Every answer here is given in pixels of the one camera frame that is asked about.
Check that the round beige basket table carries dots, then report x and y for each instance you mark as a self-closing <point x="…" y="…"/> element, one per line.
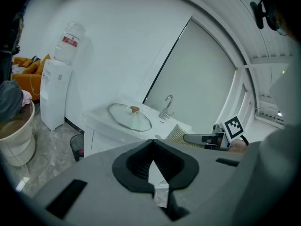
<point x="16" y="145"/>

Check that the pink cloth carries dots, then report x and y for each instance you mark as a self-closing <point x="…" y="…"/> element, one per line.
<point x="26" y="98"/>

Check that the person's right forearm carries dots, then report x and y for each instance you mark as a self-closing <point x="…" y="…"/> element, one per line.
<point x="236" y="147"/>

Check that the chrome faucet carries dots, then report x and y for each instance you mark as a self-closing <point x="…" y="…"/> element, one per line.
<point x="168" y="107"/>

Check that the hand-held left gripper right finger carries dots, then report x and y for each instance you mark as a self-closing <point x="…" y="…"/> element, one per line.
<point x="211" y="185"/>

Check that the black head-mounted camera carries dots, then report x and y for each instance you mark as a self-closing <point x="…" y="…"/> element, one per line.
<point x="259" y="15"/>

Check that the clear water bottle red label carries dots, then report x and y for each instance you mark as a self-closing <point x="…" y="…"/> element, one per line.
<point x="68" y="46"/>

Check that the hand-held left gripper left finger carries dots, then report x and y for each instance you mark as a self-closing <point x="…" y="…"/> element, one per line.
<point x="101" y="173"/>

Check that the white vanity sink cabinet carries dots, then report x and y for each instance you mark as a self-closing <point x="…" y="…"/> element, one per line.
<point x="101" y="126"/>

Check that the white water dispenser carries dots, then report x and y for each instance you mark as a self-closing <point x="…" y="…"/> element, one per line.
<point x="54" y="98"/>

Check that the black mesh waste bin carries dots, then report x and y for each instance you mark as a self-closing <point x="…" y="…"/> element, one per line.
<point x="76" y="147"/>

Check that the grey cloth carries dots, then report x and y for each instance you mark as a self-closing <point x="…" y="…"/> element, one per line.
<point x="9" y="100"/>

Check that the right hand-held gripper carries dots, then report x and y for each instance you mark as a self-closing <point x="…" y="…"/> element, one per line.
<point x="232" y="128"/>

